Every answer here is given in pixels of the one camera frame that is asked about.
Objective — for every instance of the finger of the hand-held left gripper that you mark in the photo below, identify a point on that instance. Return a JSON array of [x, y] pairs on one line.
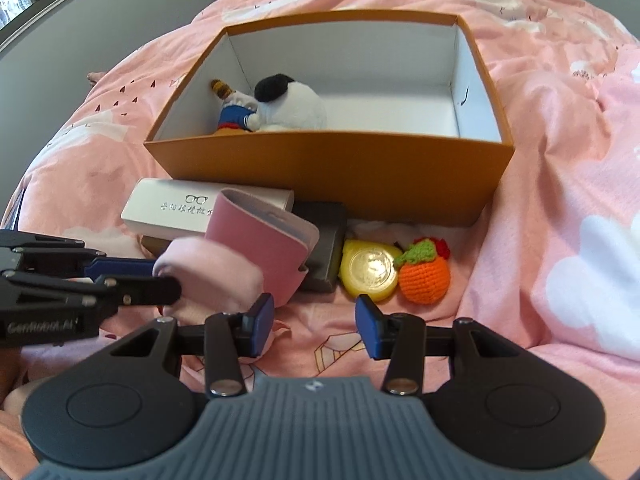
[[150, 290], [120, 266]]

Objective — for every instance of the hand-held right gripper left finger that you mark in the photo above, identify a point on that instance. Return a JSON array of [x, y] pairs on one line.
[[262, 322]]

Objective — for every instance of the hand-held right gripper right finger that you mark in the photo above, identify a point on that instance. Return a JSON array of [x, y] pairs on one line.
[[367, 322]]

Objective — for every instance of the pink cloth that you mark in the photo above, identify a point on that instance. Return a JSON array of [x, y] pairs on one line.
[[215, 270]]

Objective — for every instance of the dark grey box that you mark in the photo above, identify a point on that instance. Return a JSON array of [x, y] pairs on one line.
[[325, 245]]

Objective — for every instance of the orange cardboard box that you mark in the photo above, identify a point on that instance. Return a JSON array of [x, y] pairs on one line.
[[325, 175]]

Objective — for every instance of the yellow round tape measure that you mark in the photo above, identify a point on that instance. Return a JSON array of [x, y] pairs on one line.
[[370, 270]]

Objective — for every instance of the orange crocheted fruit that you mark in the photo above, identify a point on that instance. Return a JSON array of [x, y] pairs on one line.
[[425, 280]]

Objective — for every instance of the white glasses case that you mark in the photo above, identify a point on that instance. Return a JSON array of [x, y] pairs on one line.
[[165, 205]]

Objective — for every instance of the pink wallet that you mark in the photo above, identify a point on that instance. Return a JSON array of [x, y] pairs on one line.
[[260, 245]]

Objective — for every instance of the red crocheted ornament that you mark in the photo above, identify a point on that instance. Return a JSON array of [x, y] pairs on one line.
[[440, 247]]

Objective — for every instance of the white plush toy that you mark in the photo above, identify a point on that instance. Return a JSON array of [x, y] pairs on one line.
[[295, 105]]

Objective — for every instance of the pink printed blanket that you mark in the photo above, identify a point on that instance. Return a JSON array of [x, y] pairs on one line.
[[550, 135]]

